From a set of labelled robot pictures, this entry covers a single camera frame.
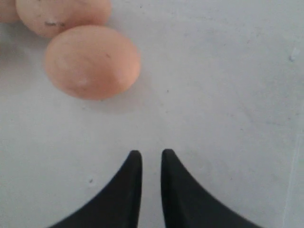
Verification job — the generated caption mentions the brown egg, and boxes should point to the brown egg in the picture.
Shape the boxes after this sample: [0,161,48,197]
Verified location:
[0,0,19,23]
[45,25,141,100]
[16,0,112,38]

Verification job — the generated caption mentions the clear plastic bin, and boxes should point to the clear plastic bin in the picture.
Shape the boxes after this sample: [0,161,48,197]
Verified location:
[0,0,304,228]

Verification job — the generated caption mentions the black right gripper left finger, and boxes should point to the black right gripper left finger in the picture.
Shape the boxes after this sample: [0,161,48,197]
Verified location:
[52,151,143,228]

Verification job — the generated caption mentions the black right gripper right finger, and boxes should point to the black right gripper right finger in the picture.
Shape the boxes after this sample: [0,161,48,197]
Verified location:
[161,149,257,228]

